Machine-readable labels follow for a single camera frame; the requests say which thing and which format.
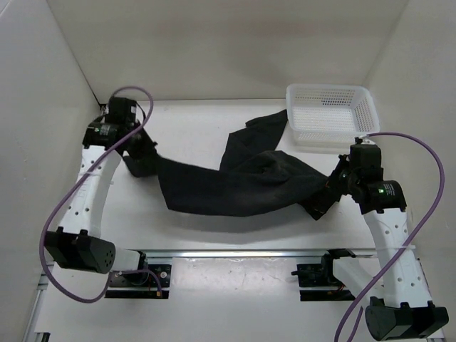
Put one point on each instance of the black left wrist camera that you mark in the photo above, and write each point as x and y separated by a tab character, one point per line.
121	111

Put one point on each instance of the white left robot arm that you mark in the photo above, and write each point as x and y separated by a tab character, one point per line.
76	243

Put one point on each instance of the black trousers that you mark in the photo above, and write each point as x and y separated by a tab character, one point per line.
253	176

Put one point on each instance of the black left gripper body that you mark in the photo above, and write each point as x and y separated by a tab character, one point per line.
142	146

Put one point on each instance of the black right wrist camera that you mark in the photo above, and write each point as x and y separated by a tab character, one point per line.
364	156

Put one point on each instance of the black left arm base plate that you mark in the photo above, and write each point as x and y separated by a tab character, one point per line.
142	286

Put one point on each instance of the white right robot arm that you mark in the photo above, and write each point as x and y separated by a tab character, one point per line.
396	303

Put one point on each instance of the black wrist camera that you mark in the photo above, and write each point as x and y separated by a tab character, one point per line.
121	111
364	156

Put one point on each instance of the white perforated plastic basket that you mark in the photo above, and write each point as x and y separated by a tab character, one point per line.
327	116

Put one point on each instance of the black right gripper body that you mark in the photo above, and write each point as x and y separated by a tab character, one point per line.
342	177

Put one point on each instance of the aluminium table edge rail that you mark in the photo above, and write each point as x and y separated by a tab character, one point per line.
233	253

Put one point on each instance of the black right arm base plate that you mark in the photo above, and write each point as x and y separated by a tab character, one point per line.
316	286

